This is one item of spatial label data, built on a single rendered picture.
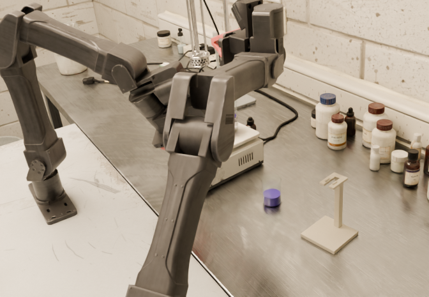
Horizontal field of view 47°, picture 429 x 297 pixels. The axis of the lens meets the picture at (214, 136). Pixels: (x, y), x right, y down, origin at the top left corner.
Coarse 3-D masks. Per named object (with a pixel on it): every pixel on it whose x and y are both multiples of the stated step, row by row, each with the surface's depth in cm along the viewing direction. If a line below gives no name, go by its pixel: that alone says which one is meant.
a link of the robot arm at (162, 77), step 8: (120, 64) 94; (176, 64) 96; (112, 72) 95; (120, 72) 95; (128, 72) 94; (144, 72) 102; (152, 72) 98; (160, 72) 95; (168, 72) 95; (176, 72) 94; (120, 80) 96; (128, 80) 95; (136, 80) 98; (144, 80) 96; (152, 80) 96; (160, 80) 96; (168, 80) 96; (120, 88) 96; (128, 88) 96; (160, 88) 96; (168, 88) 95; (160, 96) 96; (168, 96) 96
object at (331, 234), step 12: (324, 180) 94; (336, 180) 93; (336, 192) 96; (336, 204) 97; (324, 216) 103; (336, 216) 98; (312, 228) 100; (324, 228) 99; (336, 228) 99; (348, 228) 99; (312, 240) 97; (324, 240) 96; (336, 240) 96; (348, 240) 96
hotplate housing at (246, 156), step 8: (248, 144) 120; (256, 144) 121; (232, 152) 118; (240, 152) 118; (248, 152) 120; (256, 152) 122; (232, 160) 118; (240, 160) 119; (248, 160) 121; (256, 160) 123; (224, 168) 117; (232, 168) 119; (240, 168) 120; (248, 168) 122; (216, 176) 116; (224, 176) 118; (232, 176) 120; (216, 184) 117
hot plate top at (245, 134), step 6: (240, 126) 125; (246, 126) 125; (240, 132) 123; (246, 132) 122; (252, 132) 122; (258, 132) 122; (240, 138) 120; (246, 138) 120; (252, 138) 120; (234, 144) 117; (240, 144) 118
